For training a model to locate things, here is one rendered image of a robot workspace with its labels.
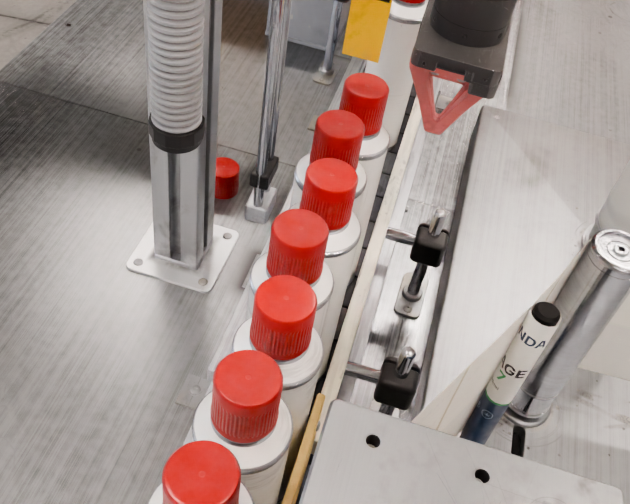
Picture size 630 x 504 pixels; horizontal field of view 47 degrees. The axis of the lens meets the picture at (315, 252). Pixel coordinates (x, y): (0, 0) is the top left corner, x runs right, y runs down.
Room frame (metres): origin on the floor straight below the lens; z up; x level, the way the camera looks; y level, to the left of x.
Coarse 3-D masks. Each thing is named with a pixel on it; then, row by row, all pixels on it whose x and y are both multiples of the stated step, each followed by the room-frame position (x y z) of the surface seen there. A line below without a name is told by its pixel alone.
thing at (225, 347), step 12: (360, 60) 0.67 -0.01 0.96; (348, 72) 0.65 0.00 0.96; (336, 96) 0.60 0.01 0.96; (336, 108) 0.58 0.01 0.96; (288, 204) 0.44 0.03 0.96; (264, 252) 0.38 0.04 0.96; (240, 300) 0.33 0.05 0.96; (240, 312) 0.32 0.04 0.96; (240, 324) 0.31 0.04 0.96; (228, 336) 0.30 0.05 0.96; (228, 348) 0.29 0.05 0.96; (216, 360) 0.27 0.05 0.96
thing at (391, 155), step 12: (408, 108) 0.73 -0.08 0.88; (396, 144) 0.65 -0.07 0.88; (396, 156) 0.63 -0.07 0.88; (384, 168) 0.61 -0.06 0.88; (384, 180) 0.59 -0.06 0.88; (384, 192) 0.57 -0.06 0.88; (372, 216) 0.53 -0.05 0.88; (372, 228) 0.51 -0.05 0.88; (360, 264) 0.46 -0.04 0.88; (348, 288) 0.43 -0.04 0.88; (348, 300) 0.42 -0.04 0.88; (336, 336) 0.38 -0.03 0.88; (312, 456) 0.26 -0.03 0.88; (300, 492) 0.23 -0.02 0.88
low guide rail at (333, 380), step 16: (416, 96) 0.70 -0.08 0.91; (416, 112) 0.67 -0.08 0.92; (416, 128) 0.64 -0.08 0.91; (400, 160) 0.58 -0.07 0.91; (400, 176) 0.56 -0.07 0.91; (384, 208) 0.51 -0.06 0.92; (384, 224) 0.49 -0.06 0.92; (368, 256) 0.44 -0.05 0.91; (368, 272) 0.42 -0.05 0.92; (368, 288) 0.40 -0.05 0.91; (352, 304) 0.38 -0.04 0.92; (352, 320) 0.37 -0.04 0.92; (352, 336) 0.35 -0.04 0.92; (336, 352) 0.33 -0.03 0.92; (336, 368) 0.32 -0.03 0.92; (336, 384) 0.30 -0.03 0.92; (320, 432) 0.26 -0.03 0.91
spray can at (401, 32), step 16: (400, 0) 0.64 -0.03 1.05; (416, 0) 0.64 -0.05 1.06; (400, 16) 0.63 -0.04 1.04; (416, 16) 0.64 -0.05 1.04; (400, 32) 0.63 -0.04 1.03; (416, 32) 0.64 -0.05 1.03; (384, 48) 0.63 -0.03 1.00; (400, 48) 0.63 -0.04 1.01; (368, 64) 0.65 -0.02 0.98; (384, 64) 0.63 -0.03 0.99; (400, 64) 0.63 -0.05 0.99; (384, 80) 0.63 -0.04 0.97; (400, 80) 0.63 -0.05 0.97; (400, 96) 0.64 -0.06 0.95; (384, 112) 0.63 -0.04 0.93; (400, 112) 0.64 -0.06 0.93; (400, 128) 0.65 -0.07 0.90
